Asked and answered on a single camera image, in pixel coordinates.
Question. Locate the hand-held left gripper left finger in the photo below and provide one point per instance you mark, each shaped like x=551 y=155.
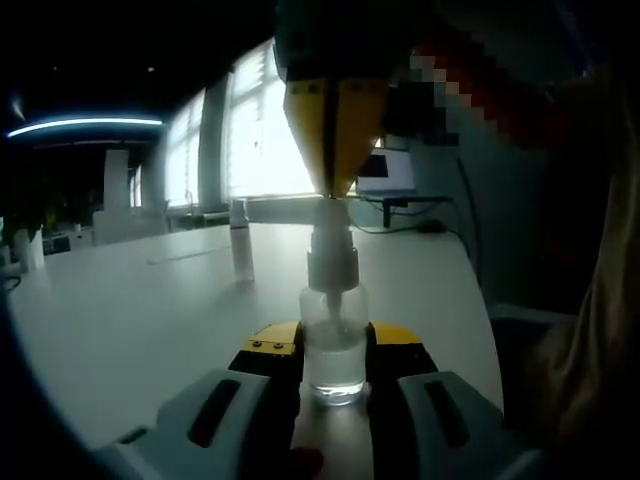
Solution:
x=230 y=420

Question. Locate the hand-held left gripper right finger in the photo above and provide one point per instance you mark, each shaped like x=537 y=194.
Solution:
x=430 y=430

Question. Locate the large clear pump cover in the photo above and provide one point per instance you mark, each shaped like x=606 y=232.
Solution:
x=239 y=212

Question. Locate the clear glass pump bottle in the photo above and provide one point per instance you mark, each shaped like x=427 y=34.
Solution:
x=332 y=365

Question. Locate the white pump bottle red label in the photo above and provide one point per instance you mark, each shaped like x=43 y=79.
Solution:
x=242 y=255

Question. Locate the person's left hand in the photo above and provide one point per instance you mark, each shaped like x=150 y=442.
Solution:
x=307 y=465

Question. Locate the open laptop on stand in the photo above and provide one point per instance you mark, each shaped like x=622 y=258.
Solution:
x=395 y=172

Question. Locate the dark computer mouse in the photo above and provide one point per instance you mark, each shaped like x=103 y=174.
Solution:
x=430 y=226

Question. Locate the white square pillar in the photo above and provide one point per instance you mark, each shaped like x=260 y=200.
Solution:
x=116 y=180

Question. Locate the white low cabinet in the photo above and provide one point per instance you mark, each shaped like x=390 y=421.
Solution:
x=130 y=227

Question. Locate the short ceiling light strip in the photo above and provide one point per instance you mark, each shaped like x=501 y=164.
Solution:
x=85 y=125

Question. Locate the green leafy plant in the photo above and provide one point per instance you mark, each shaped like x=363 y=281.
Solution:
x=55 y=210

